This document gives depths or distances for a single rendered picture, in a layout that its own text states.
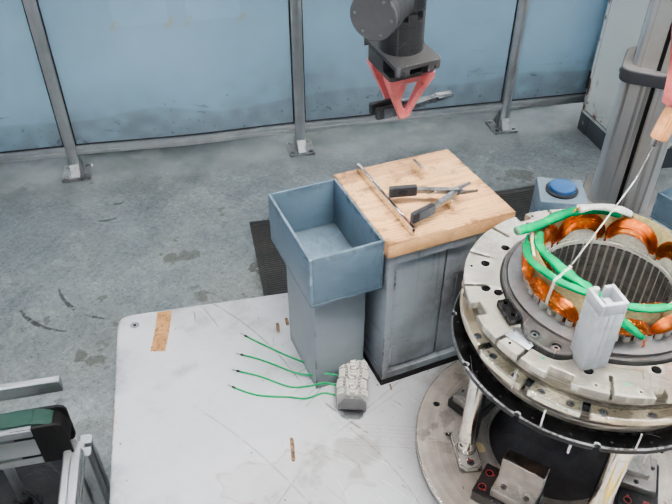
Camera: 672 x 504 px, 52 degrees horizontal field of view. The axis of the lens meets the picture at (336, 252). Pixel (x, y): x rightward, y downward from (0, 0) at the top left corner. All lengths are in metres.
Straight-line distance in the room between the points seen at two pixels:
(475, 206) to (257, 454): 0.47
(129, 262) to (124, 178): 0.60
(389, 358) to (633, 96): 0.57
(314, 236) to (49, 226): 2.01
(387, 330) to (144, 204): 2.05
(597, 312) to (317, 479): 0.48
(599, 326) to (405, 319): 0.40
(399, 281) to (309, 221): 0.18
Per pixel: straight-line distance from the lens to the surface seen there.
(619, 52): 3.27
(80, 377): 2.28
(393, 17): 0.80
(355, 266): 0.91
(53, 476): 2.06
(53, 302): 2.57
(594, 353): 0.73
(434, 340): 1.10
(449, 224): 0.95
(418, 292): 1.00
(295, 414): 1.07
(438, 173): 1.06
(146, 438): 1.08
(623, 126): 1.24
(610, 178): 1.29
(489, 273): 0.83
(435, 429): 1.03
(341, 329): 1.02
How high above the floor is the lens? 1.62
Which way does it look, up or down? 39 degrees down
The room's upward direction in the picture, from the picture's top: straight up
